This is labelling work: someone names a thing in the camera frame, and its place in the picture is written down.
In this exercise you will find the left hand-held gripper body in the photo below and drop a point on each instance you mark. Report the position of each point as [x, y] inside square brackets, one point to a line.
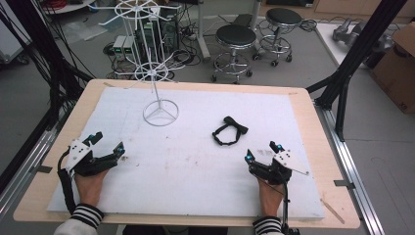
[85, 163]

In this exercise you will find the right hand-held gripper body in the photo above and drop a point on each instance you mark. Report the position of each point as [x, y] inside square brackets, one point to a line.
[277, 168]

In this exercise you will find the person's left hand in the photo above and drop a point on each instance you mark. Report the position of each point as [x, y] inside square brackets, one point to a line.
[89, 187]

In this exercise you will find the person's right hand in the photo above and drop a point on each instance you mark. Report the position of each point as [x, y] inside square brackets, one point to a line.
[269, 197]

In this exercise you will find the black bow headband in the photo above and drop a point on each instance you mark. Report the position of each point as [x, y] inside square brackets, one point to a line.
[230, 130]

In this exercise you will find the grey tape strip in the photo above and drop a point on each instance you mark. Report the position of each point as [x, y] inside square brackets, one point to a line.
[344, 184]
[44, 169]

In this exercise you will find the light wooden table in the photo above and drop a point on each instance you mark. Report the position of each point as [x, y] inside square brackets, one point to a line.
[326, 137]

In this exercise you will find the white foam mat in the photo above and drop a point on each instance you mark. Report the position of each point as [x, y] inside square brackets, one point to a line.
[182, 169]

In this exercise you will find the thin wooden stick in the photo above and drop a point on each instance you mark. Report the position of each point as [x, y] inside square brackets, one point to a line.
[332, 211]

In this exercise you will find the grey power supply units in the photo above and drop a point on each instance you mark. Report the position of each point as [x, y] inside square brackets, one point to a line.
[124, 47]

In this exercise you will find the black round stool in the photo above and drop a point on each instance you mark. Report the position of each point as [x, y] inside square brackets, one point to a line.
[235, 36]
[283, 17]

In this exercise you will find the white platform board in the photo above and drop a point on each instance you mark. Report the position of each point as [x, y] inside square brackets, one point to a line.
[329, 40]

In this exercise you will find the black computer tower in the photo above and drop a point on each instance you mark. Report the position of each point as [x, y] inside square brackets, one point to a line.
[169, 32]

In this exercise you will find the grey table leg stand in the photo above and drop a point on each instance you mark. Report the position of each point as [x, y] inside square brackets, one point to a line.
[202, 32]

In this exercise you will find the grey robot part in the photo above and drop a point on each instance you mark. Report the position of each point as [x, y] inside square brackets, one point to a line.
[354, 32]

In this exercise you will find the brown cardboard box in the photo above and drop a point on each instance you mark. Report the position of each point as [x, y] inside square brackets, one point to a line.
[396, 68]

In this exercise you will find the aluminium rail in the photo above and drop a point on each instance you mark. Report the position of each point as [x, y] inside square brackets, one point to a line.
[350, 169]
[27, 163]

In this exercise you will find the black metal frame strut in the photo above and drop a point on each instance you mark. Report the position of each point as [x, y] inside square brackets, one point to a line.
[42, 52]
[357, 49]

